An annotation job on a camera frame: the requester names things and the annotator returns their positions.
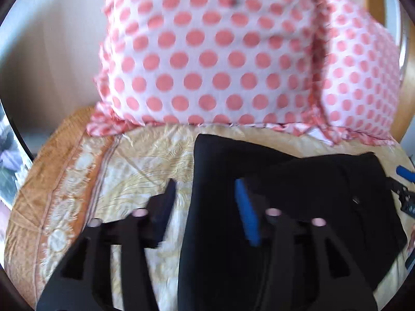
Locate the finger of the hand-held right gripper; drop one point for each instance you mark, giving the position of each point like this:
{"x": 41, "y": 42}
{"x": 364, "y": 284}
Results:
{"x": 405, "y": 171}
{"x": 407, "y": 199}

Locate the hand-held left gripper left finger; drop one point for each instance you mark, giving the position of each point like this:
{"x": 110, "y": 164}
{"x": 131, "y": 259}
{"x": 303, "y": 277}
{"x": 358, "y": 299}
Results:
{"x": 162, "y": 215}

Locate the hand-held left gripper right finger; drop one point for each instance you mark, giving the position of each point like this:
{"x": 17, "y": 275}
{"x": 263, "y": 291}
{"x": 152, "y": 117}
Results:
{"x": 248, "y": 213}

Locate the black pants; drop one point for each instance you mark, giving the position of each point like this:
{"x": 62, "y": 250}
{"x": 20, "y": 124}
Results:
{"x": 220, "y": 175}

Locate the cream floral bed sheet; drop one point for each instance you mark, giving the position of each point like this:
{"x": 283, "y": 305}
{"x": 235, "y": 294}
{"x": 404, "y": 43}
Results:
{"x": 136, "y": 162}

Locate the pink polka dot pillow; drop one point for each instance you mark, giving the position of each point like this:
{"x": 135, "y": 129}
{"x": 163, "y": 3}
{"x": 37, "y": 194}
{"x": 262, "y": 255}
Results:
{"x": 356, "y": 71}
{"x": 207, "y": 55}

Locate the bright window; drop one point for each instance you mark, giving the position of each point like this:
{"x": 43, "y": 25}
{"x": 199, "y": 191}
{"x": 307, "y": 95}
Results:
{"x": 9, "y": 162}

